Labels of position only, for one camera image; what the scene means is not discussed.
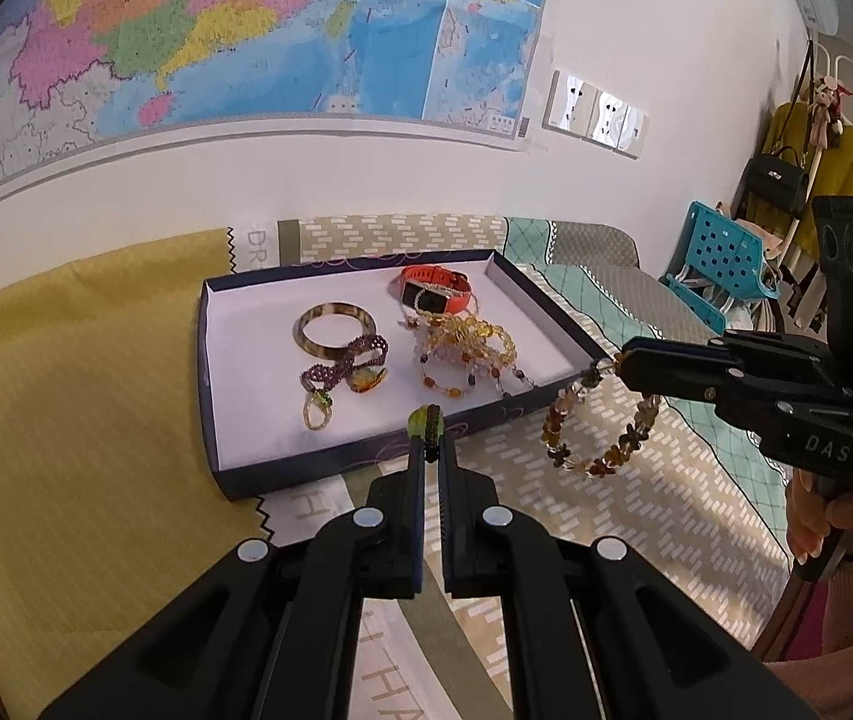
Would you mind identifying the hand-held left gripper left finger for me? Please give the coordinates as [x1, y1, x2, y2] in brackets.
[37, 431, 428, 720]

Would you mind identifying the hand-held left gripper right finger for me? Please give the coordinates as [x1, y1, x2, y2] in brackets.
[437, 438, 821, 720]

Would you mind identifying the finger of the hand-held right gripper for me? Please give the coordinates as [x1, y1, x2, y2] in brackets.
[614, 337, 731, 410]

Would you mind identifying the green bead bracelet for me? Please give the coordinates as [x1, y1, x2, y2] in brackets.
[407, 403, 444, 463]

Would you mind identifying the flower-shaped bead bracelet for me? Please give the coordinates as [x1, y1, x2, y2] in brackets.
[544, 358, 665, 481]

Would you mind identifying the mixed colour bead string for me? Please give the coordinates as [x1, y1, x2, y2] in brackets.
[416, 349, 537, 400]

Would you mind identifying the purple beaded necklace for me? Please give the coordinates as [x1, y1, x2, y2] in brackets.
[299, 335, 392, 431]

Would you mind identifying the dark blue shallow cardboard box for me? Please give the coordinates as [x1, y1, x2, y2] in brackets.
[194, 249, 615, 502]

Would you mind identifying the person's right forearm pink sleeve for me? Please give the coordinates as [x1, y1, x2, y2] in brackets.
[760, 495, 853, 720]

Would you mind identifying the person's right hand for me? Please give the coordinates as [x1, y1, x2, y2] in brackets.
[783, 469, 853, 584]

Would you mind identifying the blue plastic perforated stool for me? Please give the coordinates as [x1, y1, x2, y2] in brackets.
[659, 200, 782, 332]

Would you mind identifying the patterned patchwork bed sheet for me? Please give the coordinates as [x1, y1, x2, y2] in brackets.
[226, 212, 804, 720]

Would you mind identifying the brown translucent bangle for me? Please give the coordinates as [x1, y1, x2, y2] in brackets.
[293, 303, 380, 358]

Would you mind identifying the black handbag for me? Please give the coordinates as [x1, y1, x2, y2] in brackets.
[739, 146, 810, 215]

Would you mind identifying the yellow hanging coat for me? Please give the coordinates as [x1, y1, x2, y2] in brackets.
[760, 100, 853, 224]

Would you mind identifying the small pink plush doll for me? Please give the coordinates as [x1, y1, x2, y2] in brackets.
[807, 81, 851, 149]

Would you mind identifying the yellow blanket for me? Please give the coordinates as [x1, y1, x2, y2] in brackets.
[0, 227, 279, 715]

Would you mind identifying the white wall socket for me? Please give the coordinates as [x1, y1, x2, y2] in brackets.
[542, 70, 597, 138]
[590, 90, 632, 149]
[617, 109, 651, 159]

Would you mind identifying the orange strap smartwatch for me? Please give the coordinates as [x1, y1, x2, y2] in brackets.
[398, 265, 473, 315]

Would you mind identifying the colourful wall map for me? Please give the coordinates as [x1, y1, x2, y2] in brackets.
[0, 0, 557, 212]

